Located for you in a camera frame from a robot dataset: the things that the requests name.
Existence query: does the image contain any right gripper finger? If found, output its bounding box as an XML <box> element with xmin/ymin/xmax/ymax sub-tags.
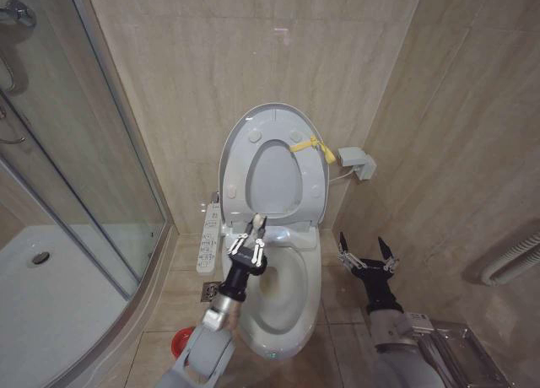
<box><xmin>377</xmin><ymin>235</ymin><xmax>401</xmax><ymax>272</ymax></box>
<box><xmin>336</xmin><ymin>230</ymin><xmax>363</xmax><ymax>271</ymax></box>

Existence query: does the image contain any red toilet brush holder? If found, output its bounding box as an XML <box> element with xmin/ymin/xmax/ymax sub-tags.
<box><xmin>171</xmin><ymin>326</ymin><xmax>197</xmax><ymax>359</ymax></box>

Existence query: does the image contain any white shower tray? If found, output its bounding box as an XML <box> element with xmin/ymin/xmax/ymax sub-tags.
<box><xmin>0</xmin><ymin>223</ymin><xmax>166</xmax><ymax>388</ymax></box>

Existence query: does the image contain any chrome shower faucet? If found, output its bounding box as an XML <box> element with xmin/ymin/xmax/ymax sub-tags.
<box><xmin>0</xmin><ymin>0</ymin><xmax>38</xmax><ymax>29</ymax></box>

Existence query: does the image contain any white toilet lid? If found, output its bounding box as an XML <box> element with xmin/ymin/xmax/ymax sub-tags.
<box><xmin>218</xmin><ymin>102</ymin><xmax>335</xmax><ymax>234</ymax></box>

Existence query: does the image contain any white toilet seat ring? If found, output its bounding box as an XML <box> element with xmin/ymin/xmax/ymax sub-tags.
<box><xmin>222</xmin><ymin>109</ymin><xmax>332</xmax><ymax>225</ymax></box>

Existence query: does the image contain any chrome shower hose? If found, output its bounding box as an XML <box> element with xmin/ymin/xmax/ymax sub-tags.
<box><xmin>0</xmin><ymin>46</ymin><xmax>30</xmax><ymax>97</ymax></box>

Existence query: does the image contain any white toilet bowl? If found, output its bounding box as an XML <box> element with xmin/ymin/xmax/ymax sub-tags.
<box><xmin>219</xmin><ymin>224</ymin><xmax>324</xmax><ymax>363</ymax></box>

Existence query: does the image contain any white bidet control panel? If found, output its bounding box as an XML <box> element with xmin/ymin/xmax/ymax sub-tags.
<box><xmin>195</xmin><ymin>191</ymin><xmax>223</xmax><ymax>277</ymax></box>

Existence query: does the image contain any metal floor drain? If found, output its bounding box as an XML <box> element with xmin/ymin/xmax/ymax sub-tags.
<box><xmin>201</xmin><ymin>281</ymin><xmax>221</xmax><ymax>303</ymax></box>

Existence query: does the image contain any yellow strap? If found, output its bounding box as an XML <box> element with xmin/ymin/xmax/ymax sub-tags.
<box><xmin>289</xmin><ymin>135</ymin><xmax>338</xmax><ymax>167</ymax></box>

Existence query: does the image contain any white power cable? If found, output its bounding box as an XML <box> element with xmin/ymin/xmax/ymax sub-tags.
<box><xmin>329</xmin><ymin>167</ymin><xmax>356</xmax><ymax>184</ymax></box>

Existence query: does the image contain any stainless steel bin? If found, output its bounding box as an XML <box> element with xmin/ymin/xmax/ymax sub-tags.
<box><xmin>415</xmin><ymin>315</ymin><xmax>514</xmax><ymax>388</ymax></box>

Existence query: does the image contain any grey wall socket box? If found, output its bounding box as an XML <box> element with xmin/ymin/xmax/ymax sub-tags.
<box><xmin>336</xmin><ymin>145</ymin><xmax>378</xmax><ymax>181</ymax></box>

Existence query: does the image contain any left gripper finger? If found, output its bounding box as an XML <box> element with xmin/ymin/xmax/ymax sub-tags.
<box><xmin>228</xmin><ymin>213</ymin><xmax>260</xmax><ymax>257</ymax></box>
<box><xmin>251</xmin><ymin>213</ymin><xmax>268</xmax><ymax>267</ymax></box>

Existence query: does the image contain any glass shower enclosure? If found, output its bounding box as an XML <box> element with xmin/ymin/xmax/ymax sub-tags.
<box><xmin>0</xmin><ymin>0</ymin><xmax>170</xmax><ymax>301</ymax></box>

